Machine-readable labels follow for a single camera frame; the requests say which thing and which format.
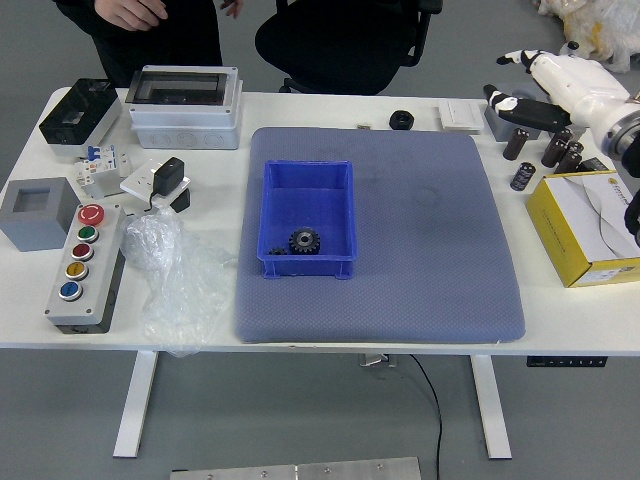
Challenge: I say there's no person's right hand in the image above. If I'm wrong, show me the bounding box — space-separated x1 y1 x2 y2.
97 0 169 32

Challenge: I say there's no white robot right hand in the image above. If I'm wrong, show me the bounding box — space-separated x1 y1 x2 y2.
482 48 633 140

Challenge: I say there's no big black gear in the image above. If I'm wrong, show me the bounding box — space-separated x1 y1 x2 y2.
288 227 324 256

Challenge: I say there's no small black box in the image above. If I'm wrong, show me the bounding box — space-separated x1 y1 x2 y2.
579 157 614 175

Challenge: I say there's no grey box with round hole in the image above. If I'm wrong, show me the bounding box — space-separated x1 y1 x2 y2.
483 82 551 143

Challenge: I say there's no yellow and white cardboard box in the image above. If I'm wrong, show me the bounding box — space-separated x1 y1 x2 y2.
525 171 640 290

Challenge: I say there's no blue plastic box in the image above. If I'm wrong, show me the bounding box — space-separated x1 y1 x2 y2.
255 159 359 281

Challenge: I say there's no grey five-button control box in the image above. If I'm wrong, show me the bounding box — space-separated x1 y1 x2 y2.
43 202 127 335

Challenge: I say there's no white and yellow plastic bag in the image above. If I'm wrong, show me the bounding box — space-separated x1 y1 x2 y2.
532 0 640 74

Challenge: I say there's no black office chair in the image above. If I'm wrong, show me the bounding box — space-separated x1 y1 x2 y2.
254 0 444 96

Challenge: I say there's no black capacitor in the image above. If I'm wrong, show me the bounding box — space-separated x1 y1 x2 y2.
510 159 536 192

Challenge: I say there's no white and blue circuit breaker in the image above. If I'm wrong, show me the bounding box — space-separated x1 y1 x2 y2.
74 143 121 199

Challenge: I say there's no black power adapter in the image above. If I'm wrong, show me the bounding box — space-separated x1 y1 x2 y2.
147 156 186 211

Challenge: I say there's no grey cube with square hole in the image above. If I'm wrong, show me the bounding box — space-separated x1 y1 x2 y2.
0 176 76 253

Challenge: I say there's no clear plastic bag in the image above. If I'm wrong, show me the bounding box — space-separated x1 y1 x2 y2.
121 207 239 358

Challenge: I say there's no black table control panel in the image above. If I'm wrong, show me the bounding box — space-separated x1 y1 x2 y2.
526 356 609 368

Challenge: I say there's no blue-grey mat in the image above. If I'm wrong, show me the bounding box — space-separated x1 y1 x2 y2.
234 126 527 345

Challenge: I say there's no white table leg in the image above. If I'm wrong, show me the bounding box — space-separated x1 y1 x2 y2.
470 355 514 460
112 351 159 459

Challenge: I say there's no silver metal plate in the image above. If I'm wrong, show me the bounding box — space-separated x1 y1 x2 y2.
169 456 423 480

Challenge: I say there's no black-lidded white enclosure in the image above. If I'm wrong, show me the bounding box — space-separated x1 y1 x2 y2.
38 77 124 164

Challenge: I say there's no grey enclosure with clear lid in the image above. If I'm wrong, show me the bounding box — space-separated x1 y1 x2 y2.
124 65 245 150

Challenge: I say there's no white wall switch plate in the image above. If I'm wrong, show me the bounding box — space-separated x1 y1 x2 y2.
437 99 486 132

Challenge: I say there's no white wall socket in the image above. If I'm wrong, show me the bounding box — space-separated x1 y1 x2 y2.
119 158 193 209

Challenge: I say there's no silver under-table bracket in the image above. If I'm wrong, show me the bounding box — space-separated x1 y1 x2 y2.
358 354 399 369

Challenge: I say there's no black floor cable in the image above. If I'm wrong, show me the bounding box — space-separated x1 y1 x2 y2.
409 354 445 480

